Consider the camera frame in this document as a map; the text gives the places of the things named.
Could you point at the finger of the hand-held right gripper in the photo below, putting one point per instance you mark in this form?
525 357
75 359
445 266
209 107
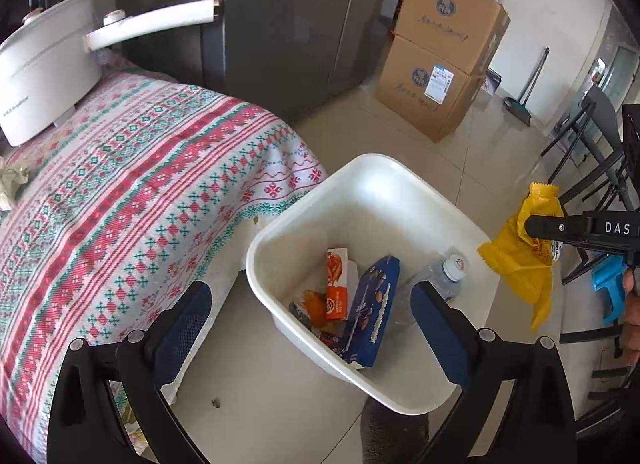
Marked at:
550 228

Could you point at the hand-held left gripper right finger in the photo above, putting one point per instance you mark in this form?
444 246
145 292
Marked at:
442 339

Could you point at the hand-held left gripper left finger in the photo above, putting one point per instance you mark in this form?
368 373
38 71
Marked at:
182 329

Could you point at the yellow plastic bag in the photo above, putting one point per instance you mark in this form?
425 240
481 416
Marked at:
525 264

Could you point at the clear plastic bottle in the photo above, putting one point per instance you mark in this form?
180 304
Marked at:
440 279

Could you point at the blue biscuit box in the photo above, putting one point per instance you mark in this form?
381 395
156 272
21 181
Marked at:
372 314

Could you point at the orange white carton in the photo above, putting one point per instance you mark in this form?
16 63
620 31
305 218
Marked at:
340 289

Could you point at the orange peel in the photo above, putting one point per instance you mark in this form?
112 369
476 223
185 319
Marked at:
314 311

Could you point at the white plastic bin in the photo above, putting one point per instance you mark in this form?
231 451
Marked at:
380 204

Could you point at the person's right hand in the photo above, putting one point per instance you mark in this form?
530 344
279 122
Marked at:
632 341

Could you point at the black chair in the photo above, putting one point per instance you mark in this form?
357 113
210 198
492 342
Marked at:
595 144

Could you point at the grey fuzzy cloth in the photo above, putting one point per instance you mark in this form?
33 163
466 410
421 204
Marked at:
395 434

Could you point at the broom with dustpan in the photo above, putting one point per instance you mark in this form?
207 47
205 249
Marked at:
525 99

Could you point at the patterned red green tablecloth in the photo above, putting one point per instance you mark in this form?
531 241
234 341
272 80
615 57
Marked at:
125 194

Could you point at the crumpled beige paper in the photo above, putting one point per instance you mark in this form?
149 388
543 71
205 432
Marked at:
11 181

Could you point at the white electric pot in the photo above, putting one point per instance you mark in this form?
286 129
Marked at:
45 74

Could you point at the grey refrigerator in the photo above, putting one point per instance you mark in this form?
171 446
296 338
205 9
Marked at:
280 19

